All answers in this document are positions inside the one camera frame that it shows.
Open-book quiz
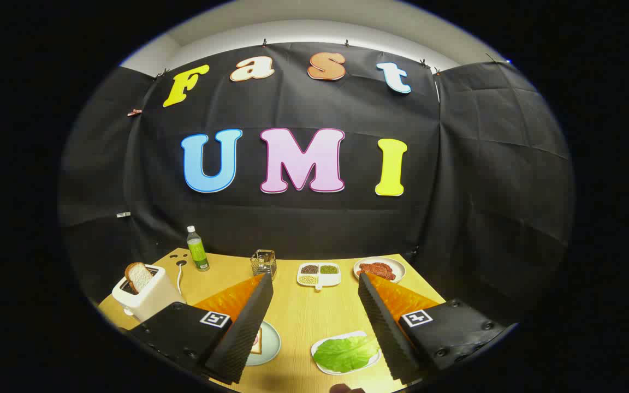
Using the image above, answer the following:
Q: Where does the white square plate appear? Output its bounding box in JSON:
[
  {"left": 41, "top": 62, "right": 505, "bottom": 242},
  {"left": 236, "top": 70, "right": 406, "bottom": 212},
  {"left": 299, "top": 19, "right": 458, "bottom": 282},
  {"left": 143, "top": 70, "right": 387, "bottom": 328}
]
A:
[{"left": 311, "top": 330, "right": 382, "bottom": 376}]

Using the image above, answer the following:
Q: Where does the brown meat steak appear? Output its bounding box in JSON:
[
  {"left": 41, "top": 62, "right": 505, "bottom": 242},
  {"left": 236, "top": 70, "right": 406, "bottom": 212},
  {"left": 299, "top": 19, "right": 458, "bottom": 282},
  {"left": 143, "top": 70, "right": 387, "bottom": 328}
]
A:
[{"left": 357, "top": 263, "right": 396, "bottom": 281}]

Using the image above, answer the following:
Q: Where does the white divided bean dish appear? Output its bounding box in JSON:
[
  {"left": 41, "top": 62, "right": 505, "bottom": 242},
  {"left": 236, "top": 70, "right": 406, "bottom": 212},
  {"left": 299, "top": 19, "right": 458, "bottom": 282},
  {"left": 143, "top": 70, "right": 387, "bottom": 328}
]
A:
[{"left": 296, "top": 262, "right": 342, "bottom": 291}]

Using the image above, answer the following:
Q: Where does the metal wire utensil holder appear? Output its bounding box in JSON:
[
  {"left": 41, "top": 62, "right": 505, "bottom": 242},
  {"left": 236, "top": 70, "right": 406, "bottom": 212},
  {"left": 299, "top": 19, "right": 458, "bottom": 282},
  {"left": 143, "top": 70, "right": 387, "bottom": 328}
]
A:
[{"left": 250, "top": 249, "right": 277, "bottom": 280}]

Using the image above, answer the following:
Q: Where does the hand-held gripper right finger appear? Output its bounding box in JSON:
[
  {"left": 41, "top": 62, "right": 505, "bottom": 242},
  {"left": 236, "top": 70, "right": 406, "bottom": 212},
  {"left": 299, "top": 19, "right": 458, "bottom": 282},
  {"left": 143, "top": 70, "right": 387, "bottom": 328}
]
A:
[{"left": 358, "top": 272, "right": 507, "bottom": 383}]

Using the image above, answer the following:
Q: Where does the green label water bottle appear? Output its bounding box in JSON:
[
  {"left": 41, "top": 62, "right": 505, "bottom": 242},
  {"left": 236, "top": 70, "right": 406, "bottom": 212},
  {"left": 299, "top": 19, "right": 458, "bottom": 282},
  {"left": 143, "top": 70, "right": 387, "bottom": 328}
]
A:
[{"left": 186, "top": 225, "right": 210, "bottom": 272}]

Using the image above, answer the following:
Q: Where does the toasted bread slice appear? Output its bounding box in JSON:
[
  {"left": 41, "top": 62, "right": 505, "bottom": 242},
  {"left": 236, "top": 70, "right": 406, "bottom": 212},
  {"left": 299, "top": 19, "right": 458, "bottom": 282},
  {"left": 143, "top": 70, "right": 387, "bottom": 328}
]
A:
[{"left": 124, "top": 262, "right": 154, "bottom": 294}]

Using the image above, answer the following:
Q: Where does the white toaster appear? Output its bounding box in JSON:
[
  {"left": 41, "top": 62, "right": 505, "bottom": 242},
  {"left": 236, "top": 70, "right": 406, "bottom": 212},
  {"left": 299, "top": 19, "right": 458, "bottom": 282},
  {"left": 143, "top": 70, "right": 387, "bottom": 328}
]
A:
[{"left": 111, "top": 264, "right": 187, "bottom": 323}]

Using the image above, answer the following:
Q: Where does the white round meat plate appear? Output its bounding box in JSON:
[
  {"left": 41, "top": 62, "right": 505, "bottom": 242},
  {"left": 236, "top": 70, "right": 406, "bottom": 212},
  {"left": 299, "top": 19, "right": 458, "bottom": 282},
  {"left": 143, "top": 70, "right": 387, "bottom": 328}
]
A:
[{"left": 353, "top": 257, "right": 406, "bottom": 283}]

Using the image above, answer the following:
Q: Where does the pale green round plate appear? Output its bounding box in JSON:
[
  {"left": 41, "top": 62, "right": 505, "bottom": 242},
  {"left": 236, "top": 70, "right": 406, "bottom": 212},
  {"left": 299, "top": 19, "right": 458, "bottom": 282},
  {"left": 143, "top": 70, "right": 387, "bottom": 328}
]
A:
[{"left": 245, "top": 320, "right": 282, "bottom": 366}]

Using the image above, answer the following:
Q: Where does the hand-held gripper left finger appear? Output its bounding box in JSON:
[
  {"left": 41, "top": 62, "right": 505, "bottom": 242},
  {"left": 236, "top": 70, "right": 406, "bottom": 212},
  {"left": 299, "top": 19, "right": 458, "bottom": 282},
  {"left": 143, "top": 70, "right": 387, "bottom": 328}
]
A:
[{"left": 128, "top": 273, "right": 275, "bottom": 385}]

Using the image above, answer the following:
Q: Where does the green lettuce leaf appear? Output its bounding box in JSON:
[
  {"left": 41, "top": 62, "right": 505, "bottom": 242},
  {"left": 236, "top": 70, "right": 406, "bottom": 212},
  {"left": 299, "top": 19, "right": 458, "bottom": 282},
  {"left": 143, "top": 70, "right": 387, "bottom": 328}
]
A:
[{"left": 313, "top": 336, "right": 381, "bottom": 374}]

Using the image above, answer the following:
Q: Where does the black backdrop cloth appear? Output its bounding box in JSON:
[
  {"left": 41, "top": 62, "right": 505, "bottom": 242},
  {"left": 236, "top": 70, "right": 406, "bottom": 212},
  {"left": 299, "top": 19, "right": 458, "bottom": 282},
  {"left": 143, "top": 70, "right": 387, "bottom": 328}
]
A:
[{"left": 58, "top": 41, "right": 574, "bottom": 328}]

